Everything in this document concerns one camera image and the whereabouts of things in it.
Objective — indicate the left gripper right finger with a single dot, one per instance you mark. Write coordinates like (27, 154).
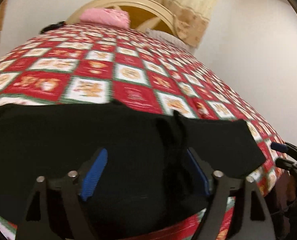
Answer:
(250, 219)

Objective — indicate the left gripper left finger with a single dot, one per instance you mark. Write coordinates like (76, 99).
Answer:
(74, 187)

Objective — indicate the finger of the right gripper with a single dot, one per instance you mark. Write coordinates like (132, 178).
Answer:
(282, 148)
(284, 164)

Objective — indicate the black pants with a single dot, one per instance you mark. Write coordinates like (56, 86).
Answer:
(148, 181)

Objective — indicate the striped pillow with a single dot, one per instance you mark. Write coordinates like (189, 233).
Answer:
(167, 38)

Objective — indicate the red teddy bear bedspread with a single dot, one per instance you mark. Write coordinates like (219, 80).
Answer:
(96, 64)

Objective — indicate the cream wooden headboard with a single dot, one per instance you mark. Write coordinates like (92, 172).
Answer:
(143, 14)

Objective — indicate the dark bag beside bed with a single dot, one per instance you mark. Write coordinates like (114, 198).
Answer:
(53, 27)

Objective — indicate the pink folded blanket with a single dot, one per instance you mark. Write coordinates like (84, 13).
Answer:
(109, 17)

